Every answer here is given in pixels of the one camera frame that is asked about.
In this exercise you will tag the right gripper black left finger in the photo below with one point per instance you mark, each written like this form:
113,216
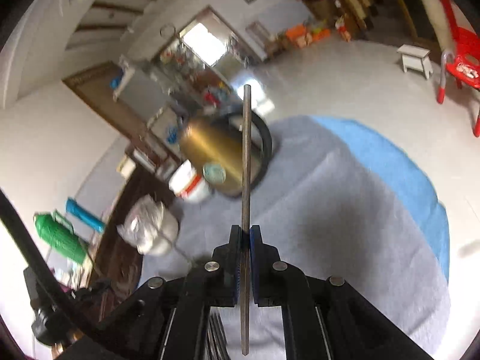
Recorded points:
213,286

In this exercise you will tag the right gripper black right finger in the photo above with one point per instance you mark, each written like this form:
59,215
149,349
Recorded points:
278,283

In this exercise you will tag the dark metal chopstick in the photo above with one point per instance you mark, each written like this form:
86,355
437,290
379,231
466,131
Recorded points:
245,222

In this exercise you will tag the grey tablecloth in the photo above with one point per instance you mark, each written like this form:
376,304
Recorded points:
327,215

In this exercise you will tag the white basin with plastic bag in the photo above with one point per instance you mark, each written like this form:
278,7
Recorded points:
149,227

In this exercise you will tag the dark carved wooden chair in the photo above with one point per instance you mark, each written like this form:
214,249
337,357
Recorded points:
115,259

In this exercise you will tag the red white stacked bowls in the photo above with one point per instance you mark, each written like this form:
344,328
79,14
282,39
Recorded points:
187,184

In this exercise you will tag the gold electric kettle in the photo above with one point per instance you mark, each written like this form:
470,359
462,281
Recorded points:
213,145

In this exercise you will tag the blue thermos bottle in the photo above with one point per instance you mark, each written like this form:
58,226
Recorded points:
85,216

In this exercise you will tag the green thermos flask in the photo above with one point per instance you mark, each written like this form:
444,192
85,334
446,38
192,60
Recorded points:
58,232

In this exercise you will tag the grey refrigerator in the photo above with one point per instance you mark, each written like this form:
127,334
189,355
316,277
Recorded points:
146,89

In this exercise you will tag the small white stool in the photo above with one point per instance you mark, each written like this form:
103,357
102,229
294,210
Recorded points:
417,59

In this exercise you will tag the red plastic chair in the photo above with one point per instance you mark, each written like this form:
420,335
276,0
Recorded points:
459,45

